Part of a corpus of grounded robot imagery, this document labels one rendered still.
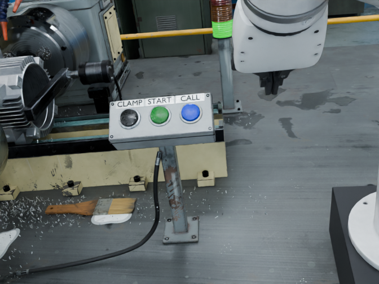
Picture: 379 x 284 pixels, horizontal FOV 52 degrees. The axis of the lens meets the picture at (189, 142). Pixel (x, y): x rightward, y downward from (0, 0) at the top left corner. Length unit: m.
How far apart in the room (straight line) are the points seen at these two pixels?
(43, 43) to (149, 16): 2.99
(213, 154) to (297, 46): 0.49
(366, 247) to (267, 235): 0.22
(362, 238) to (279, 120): 0.60
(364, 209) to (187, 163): 0.41
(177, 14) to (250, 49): 3.60
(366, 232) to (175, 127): 0.32
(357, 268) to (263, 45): 0.33
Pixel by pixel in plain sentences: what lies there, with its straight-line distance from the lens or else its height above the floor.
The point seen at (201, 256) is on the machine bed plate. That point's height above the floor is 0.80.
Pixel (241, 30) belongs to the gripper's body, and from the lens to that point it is 0.42.
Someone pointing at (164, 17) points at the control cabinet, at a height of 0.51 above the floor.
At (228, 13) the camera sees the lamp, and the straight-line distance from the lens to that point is 1.13.
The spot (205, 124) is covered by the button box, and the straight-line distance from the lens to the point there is 0.62.
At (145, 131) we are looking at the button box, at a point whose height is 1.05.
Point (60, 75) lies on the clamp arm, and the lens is 1.05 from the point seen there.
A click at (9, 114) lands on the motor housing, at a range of 0.92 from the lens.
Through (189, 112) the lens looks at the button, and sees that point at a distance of 0.62.
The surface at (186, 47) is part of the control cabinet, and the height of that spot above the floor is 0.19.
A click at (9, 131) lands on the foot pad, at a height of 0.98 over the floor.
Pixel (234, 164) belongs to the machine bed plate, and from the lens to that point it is 0.97.
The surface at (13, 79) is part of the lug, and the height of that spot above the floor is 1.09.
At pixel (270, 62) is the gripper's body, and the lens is 0.47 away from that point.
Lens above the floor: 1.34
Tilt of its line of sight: 30 degrees down
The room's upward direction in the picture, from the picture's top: 8 degrees counter-clockwise
